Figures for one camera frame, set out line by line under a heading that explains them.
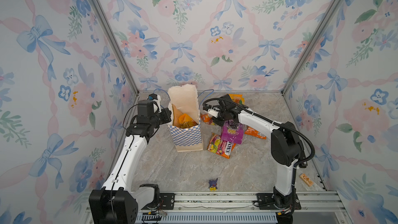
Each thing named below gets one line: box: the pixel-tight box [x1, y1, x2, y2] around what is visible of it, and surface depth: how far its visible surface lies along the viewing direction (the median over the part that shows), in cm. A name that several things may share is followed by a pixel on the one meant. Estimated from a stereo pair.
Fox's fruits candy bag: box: [206, 132, 237, 159], surface depth 92 cm
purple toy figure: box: [208, 177, 219, 191], surface depth 77 cm
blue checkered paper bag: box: [167, 84, 204, 153], surface depth 84 cm
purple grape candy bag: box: [221, 120, 245, 145], surface depth 94 cm
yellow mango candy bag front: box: [178, 113, 199, 129], surface depth 92 cm
